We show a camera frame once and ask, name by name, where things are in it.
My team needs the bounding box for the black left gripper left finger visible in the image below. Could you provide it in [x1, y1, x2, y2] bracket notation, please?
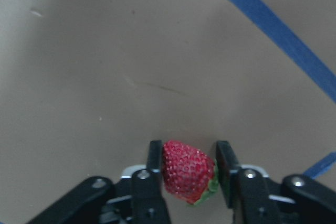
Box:
[29, 140, 171, 223]

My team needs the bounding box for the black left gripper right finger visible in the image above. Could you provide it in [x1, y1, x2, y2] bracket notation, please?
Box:
[216, 141, 335, 223]

